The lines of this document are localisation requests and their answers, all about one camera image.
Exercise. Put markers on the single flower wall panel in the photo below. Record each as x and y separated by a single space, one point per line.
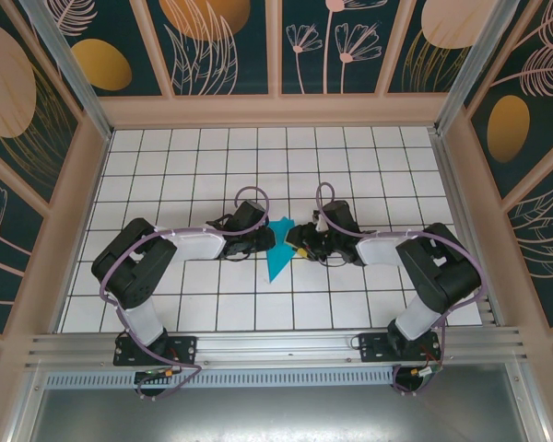
4 258

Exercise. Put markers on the aluminium corner post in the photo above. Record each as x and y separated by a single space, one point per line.
74 78
470 69

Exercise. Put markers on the large pale disc wall panel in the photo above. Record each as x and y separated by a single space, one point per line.
9 92

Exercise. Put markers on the aluminium side rail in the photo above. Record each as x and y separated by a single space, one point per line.
458 207

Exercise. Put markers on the gold oval wall panel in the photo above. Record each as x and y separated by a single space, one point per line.
101 64

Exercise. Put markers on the pale leaf outlines wall panel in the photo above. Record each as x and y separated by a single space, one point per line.
548 239

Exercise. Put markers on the blue paper sheet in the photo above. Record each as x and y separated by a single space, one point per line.
278 258

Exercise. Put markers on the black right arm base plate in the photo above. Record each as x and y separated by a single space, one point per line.
373 350

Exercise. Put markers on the aluminium lower frame rail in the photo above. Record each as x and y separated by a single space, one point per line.
530 405
25 410

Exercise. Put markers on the long aluminium base rail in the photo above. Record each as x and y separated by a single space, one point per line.
281 343

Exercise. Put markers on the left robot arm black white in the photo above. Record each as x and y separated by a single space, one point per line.
133 262

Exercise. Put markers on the gold disc and leaves panel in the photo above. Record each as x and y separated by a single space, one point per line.
203 23

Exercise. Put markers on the pink flowers wall panel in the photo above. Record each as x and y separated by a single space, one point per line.
313 69

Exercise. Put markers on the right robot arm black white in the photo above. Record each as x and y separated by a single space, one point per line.
442 271

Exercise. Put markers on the gold oval and feather panel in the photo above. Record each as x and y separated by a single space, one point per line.
507 129

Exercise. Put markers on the grey metal base sheet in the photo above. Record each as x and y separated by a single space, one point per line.
276 414

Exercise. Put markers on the pale disc gold lines panel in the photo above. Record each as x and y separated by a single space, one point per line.
442 23

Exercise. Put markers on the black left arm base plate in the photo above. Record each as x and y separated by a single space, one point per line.
184 350

